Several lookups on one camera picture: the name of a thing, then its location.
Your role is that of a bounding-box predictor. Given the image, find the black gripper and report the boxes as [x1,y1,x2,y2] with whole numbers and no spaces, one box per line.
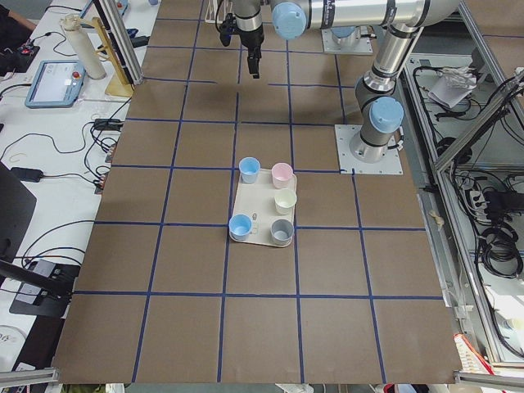
[239,27,264,79]

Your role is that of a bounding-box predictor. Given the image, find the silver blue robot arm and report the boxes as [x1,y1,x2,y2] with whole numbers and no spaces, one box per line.
[270,0,459,163]

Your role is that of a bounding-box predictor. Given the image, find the light blue cup rear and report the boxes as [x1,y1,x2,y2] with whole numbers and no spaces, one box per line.
[238,156,260,184]

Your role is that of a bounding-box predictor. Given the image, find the light blue cup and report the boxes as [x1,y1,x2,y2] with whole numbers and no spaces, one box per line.
[228,214,259,242]
[238,156,260,184]

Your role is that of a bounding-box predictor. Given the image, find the pink plastic cup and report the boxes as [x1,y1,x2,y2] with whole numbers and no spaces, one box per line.
[271,162,294,189]

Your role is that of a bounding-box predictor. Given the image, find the cream white plastic cup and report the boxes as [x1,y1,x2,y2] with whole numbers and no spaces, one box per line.
[274,188,297,215]

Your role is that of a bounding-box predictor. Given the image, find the light blue cup front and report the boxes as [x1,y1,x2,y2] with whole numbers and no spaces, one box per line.
[228,214,259,242]

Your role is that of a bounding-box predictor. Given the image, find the grey plastic cup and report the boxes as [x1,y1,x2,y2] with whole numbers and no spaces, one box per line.
[270,219,295,246]

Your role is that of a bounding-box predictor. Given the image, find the wooden stand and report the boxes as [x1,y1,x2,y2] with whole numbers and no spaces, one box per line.
[80,17,133,98]

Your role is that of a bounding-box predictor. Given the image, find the beige plastic tray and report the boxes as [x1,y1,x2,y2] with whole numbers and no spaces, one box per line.
[231,169,296,247]

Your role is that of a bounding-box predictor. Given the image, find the white paper roll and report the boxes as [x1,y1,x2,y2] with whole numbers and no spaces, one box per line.
[61,14,106,80]

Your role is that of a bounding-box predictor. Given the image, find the blue teach pendant tablet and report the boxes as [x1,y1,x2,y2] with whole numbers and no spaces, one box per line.
[25,61,85,109]

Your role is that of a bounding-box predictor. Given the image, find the crumpled white paper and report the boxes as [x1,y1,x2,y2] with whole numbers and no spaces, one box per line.
[428,66,477,109]

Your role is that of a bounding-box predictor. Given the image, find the black power adapter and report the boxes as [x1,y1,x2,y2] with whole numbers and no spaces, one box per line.
[10,167,44,183]

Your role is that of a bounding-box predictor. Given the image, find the black monitor stand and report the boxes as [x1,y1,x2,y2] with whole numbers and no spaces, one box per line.
[1,165,79,318]

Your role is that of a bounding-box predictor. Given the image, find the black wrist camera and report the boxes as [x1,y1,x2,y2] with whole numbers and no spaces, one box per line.
[218,13,236,47]

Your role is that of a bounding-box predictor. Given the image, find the white wire rack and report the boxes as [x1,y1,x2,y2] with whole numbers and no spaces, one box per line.
[205,0,233,24]

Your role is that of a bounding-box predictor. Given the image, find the aluminium frame post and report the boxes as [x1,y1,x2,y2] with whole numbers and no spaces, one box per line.
[93,0,143,86]

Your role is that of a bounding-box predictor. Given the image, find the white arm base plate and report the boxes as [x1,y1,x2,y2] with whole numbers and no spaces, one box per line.
[335,124,403,175]

